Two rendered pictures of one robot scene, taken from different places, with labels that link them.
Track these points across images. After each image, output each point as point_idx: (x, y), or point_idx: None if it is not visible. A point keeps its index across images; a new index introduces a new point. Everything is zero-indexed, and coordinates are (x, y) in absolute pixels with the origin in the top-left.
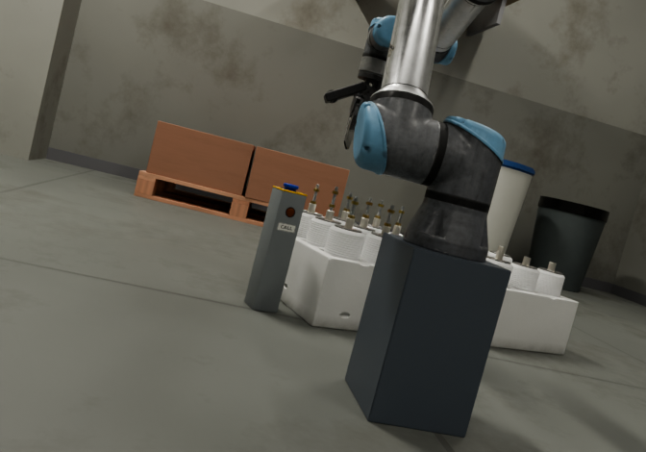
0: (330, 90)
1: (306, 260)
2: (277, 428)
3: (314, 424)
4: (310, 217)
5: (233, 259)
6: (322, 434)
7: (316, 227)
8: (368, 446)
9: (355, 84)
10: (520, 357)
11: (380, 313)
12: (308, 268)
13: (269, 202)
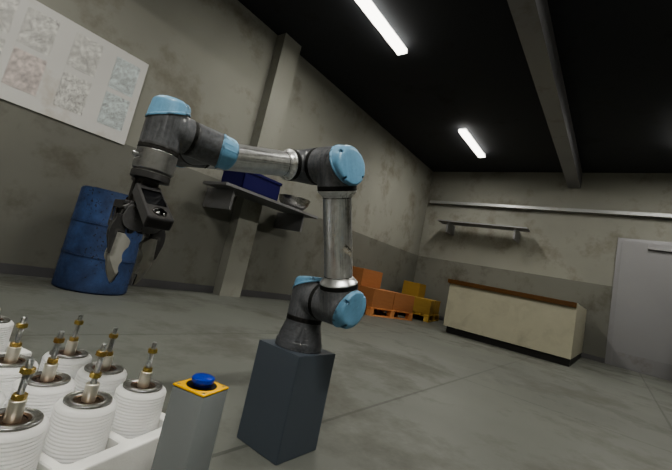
0: (166, 212)
1: (138, 464)
2: (371, 468)
3: (348, 461)
4: (49, 422)
5: None
6: (352, 458)
7: (111, 418)
8: (337, 446)
9: (162, 194)
10: None
11: (311, 400)
12: (145, 469)
13: (200, 421)
